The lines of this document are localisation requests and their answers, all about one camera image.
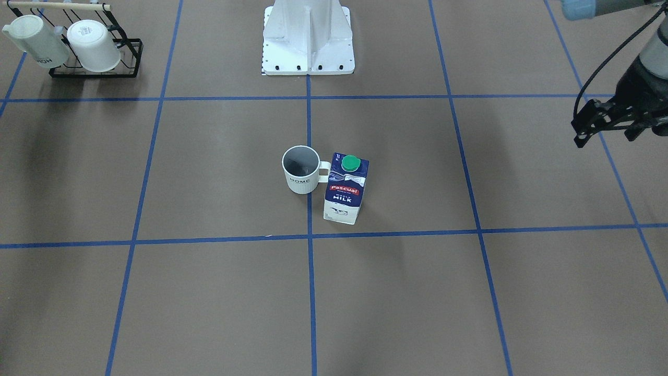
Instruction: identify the camera cable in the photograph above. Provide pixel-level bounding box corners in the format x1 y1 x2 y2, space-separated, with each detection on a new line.
573 3 668 121

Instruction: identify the milk carton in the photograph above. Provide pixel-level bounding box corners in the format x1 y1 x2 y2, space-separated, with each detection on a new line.
324 152 369 225

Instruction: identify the white cup on rack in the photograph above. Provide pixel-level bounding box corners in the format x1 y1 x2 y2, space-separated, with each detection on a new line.
67 19 121 72
2 15 69 69

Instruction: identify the white mug grey interior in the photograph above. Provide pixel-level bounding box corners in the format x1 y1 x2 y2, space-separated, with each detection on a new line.
281 145 331 195

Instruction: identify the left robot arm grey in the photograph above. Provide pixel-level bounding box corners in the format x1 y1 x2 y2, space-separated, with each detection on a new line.
560 1 667 148

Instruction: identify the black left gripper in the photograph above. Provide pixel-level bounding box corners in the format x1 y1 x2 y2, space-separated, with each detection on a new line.
571 57 667 148

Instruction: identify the black wire cup rack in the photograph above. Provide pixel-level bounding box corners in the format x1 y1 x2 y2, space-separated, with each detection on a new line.
2 1 143 79

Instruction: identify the wooden rod of rack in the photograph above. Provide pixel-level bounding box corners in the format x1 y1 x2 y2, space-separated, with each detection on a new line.
2 1 113 11

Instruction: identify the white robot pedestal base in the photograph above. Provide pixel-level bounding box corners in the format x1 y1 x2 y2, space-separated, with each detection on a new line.
261 1 355 76

